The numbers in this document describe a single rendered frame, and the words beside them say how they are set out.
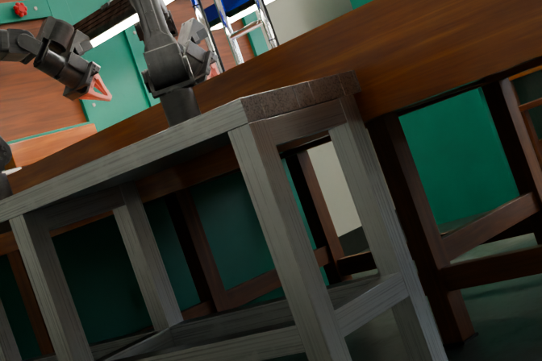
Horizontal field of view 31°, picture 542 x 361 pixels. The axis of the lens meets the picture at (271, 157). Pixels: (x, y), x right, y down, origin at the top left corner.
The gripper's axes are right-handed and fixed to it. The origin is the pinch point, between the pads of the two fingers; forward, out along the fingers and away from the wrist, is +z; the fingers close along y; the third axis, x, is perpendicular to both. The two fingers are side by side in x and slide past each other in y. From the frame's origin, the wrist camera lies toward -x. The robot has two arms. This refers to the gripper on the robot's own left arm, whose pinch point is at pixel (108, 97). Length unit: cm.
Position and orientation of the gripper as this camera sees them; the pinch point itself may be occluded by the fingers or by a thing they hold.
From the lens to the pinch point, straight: 244.4
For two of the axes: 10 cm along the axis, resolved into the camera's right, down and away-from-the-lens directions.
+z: 7.1, 4.5, 5.4
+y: -6.8, 2.5, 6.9
